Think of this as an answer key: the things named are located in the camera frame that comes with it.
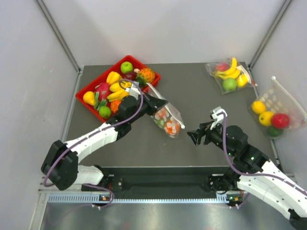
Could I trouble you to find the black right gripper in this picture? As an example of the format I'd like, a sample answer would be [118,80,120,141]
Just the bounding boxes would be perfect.
[187,119,236,156]

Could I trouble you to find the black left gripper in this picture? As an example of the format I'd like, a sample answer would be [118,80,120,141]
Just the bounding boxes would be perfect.
[129,91,168,124]

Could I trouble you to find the clear polka dot zip bag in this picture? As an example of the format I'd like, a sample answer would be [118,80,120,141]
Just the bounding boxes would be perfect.
[145,82,186,139]

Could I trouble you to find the green fake fruit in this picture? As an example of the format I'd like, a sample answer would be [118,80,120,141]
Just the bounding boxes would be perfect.
[155,119,165,128]

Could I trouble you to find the red peach fake fruit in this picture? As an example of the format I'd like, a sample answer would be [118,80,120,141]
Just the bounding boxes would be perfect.
[157,108,169,119]

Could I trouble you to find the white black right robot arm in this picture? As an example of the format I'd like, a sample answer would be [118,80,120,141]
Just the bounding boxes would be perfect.
[187,122,307,230]

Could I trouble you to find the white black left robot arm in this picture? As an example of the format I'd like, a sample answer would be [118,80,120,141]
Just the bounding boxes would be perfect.
[41,92,167,191]

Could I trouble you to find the fake pineapple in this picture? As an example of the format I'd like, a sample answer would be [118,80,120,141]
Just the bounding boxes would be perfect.
[135,68,155,87]

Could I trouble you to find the dark red fake plum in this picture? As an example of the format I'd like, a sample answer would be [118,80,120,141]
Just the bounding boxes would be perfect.
[123,71,137,81]

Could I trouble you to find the yellow fake banana bunch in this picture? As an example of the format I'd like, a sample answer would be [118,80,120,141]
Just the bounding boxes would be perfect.
[107,81,131,102]

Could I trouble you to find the orange fake carved fruit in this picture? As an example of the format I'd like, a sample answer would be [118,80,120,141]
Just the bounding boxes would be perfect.
[110,99,121,114]

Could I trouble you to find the green fake apple in tray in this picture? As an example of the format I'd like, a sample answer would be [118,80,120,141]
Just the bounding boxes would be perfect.
[120,61,134,74]

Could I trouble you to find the yellow fake bell pepper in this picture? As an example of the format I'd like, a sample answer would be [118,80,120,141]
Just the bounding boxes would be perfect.
[106,71,122,85]

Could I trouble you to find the green fake lime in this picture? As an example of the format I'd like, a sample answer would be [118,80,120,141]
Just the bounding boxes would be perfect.
[98,106,112,120]

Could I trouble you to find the green apple in bag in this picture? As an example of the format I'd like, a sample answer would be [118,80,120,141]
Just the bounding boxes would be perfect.
[223,78,237,92]

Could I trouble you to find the pink fake dragon fruit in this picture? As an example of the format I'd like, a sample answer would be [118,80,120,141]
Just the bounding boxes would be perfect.
[94,82,111,111]

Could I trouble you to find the clear zip bag with bananas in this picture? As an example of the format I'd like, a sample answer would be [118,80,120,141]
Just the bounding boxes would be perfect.
[205,57,258,94]

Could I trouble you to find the yellow fruit in bag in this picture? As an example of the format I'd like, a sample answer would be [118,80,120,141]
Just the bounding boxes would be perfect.
[236,74,248,88]

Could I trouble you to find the yellow bananas in bag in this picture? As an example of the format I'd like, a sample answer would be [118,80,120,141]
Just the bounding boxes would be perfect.
[213,57,241,80]

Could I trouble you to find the red fruit in bag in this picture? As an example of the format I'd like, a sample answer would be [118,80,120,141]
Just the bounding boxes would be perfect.
[215,62,230,72]

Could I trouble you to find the yellow fake pear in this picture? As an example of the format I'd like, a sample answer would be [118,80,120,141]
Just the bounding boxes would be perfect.
[83,91,96,106]

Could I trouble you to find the green fruit in right bag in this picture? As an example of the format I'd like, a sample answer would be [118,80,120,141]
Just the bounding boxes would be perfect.
[266,126,284,138]

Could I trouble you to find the dotted zip bag at right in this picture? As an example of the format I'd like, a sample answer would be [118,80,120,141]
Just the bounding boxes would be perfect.
[248,76,307,139]

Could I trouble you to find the red fake apple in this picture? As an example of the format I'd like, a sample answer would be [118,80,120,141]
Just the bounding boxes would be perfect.
[271,113,290,129]

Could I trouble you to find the red plastic tray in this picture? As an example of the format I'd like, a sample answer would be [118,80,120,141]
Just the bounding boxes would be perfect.
[76,55,161,122]

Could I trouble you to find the yellow lemon upper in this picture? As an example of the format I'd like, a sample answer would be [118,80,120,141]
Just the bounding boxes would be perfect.
[251,101,266,115]

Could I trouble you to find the yellow lemon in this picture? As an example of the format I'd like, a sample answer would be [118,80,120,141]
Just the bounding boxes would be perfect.
[251,101,266,115]
[259,111,274,127]

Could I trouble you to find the yellow lemon lower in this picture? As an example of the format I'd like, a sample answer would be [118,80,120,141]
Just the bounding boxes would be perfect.
[259,111,274,127]

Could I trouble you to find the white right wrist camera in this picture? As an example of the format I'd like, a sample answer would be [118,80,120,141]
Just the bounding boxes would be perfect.
[210,106,227,130]

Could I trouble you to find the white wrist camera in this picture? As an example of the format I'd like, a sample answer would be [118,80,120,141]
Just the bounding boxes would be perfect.
[210,106,227,130]
[125,81,141,99]

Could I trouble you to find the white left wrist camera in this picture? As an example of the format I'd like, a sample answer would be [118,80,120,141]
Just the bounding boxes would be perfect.
[125,81,141,99]

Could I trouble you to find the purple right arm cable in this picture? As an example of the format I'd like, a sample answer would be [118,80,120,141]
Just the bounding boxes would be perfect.
[222,114,307,209]

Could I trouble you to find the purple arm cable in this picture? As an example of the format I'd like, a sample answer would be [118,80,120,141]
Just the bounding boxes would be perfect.
[222,114,307,209]
[43,79,144,214]

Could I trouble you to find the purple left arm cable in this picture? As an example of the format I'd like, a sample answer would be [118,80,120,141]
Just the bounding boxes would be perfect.
[43,79,144,214]

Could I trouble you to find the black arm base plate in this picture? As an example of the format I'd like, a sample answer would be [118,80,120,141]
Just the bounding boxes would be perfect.
[97,166,239,193]

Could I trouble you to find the grey slotted cable duct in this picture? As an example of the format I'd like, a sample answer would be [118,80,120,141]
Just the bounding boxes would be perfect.
[48,193,243,204]

